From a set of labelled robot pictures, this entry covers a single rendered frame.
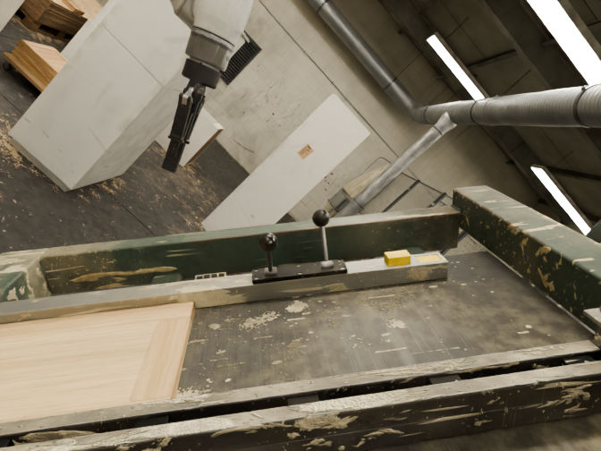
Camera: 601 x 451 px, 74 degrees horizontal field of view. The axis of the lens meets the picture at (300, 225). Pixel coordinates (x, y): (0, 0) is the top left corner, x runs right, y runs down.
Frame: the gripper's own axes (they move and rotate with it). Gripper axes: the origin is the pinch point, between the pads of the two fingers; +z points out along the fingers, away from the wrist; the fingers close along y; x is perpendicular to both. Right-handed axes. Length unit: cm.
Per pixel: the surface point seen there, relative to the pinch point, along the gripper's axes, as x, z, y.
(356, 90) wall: -114, -131, 782
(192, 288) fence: -15.3, 21.9, -12.6
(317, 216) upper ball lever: -33.9, -1.0, -6.7
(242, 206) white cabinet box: -3, 87, 347
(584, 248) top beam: -80, -17, -19
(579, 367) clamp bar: -67, -3, -45
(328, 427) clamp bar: -39, 14, -49
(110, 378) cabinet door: -10.3, 30.6, -34.0
